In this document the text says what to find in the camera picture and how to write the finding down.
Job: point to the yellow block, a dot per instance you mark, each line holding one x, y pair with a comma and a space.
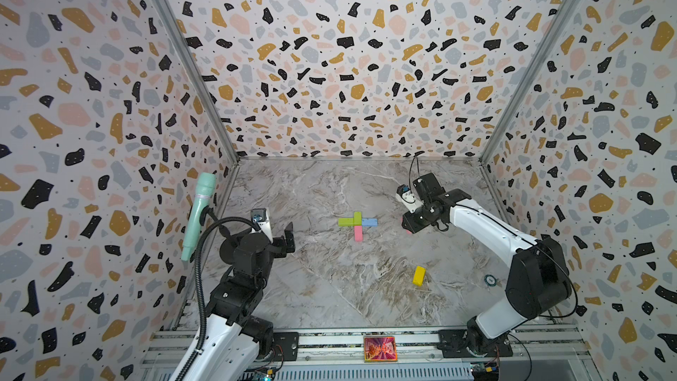
419, 276

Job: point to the metal corner profile right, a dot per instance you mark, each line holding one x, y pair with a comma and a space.
559, 23

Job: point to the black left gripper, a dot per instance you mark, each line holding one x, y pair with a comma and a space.
282, 242

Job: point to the mint green microphone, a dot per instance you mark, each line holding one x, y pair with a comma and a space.
205, 188

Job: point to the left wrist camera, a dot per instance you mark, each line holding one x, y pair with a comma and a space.
261, 217

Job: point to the colourful square card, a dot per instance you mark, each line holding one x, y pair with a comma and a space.
380, 349

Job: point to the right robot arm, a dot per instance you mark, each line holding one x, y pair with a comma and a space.
538, 279

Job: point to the metal corner profile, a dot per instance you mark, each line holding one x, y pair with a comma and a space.
559, 23
177, 39

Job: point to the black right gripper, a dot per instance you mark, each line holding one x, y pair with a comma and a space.
412, 225

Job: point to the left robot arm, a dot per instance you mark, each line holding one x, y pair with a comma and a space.
231, 341

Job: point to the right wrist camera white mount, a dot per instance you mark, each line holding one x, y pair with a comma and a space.
406, 196

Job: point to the metal corner profile left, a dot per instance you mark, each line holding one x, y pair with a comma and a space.
177, 39

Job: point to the black microphone stand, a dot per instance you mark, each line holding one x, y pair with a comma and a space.
229, 241

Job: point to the light blue block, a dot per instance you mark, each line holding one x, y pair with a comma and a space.
369, 223

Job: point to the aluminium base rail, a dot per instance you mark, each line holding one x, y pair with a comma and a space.
533, 352

